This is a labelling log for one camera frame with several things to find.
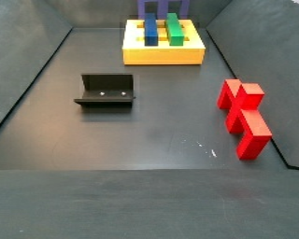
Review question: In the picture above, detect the green rectangular bar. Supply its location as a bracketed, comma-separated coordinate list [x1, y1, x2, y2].
[164, 13, 184, 46]

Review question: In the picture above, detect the purple m-shaped block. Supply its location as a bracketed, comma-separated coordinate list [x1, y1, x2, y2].
[137, 0, 189, 20]

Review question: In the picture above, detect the yellow slotted board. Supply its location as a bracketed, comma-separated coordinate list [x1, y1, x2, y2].
[121, 20, 205, 65]

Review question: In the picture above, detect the black angle fixture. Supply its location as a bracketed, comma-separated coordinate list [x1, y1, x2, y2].
[74, 73, 135, 105]

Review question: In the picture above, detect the red m-shaped block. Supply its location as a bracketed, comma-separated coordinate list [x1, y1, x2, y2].
[216, 79, 271, 160]

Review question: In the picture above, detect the blue rectangular bar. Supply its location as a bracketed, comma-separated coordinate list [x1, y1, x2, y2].
[144, 13, 159, 46]

